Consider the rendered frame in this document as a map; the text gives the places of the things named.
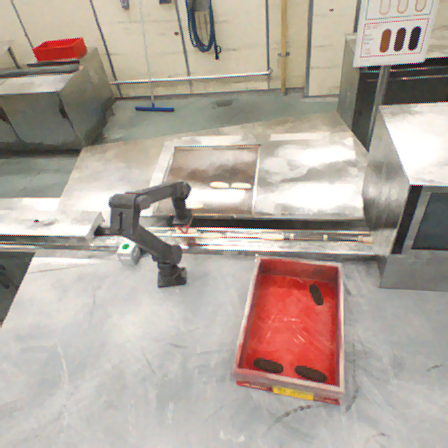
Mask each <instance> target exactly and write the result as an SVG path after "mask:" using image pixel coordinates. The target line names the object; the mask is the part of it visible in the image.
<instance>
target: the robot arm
mask: <svg viewBox="0 0 448 448"><path fill-rule="evenodd" d="M191 191H192V188H191V186H190V185H189V184H188V182H187V181H179V180H166V181H164V182H163V183H162V184H159V185H155V186H151V187H148V188H144V189H141V190H137V191H130V192H126V193H125V194H114V195H113V196H111V197H109V199H108V206H109V207H110V208H111V212H110V234H111V235H113V236H120V237H122V238H128V239H129V240H131V241H132V242H134V243H135V244H137V245H139V246H140V247H142V248H144V249H145V250H147V251H149V254H150V255H151V256H152V260H153V262H157V267H158V270H160V271H158V279H157V286H158V288H165V287H171V286H179V285H185V284H186V268H185V267H180V268H179V267H178V266H177V265H178V264H179V263H180V261H181V258H182V248H181V246H180V245H177V244H170V243H168V242H165V241H163V240H162V239H161V238H159V237H158V236H155V235H154V234H152V233H151V232H150V231H148V230H147V229H146V228H144V227H143V226H142V225H141V224H140V223H139V218H140V214H141V210H145V209H148V208H150V207H151V204H153V203H158V202H161V201H163V200H166V199H168V198H171V199H172V203H173V206H174V213H175V216H174V222H173V224H174V228H176V229H177V230H178V231H180V232H181V233H182V234H184V235H187V233H188V229H189V227H190V223H191V220H192V216H193V214H192V213H191V211H192V208H187V205H186V202H185V201H186V200H187V199H188V197H189V195H190V193H191ZM124 214H126V216H125V217H124ZM180 227H183V228H185V229H186V231H185V233H184V232H183V231H182V229H181V228H180Z"/></svg>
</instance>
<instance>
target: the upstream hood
mask: <svg viewBox="0 0 448 448"><path fill-rule="evenodd" d="M103 222H106V221H105V219H104V217H103V215H102V211H90V210H12V209H0V242H11V243H42V244H53V243H71V244H89V243H90V242H91V240H92V239H93V238H94V235H93V233H94V231H95V230H96V228H97V226H98V225H99V224H100V226H101V225H102V223H103Z"/></svg>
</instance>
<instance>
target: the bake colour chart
mask: <svg viewBox="0 0 448 448"><path fill-rule="evenodd" d="M438 7H439V0H362V6H361V14H360V21H359V29H358V36H357V38H356V45H355V53H354V59H353V67H357V66H373V65H389V64H405V63H421V62H424V61H425V57H426V53H427V49H428V46H429V42H430V38H431V34H432V30H433V26H434V23H435V19H436V15H437V11H438Z"/></svg>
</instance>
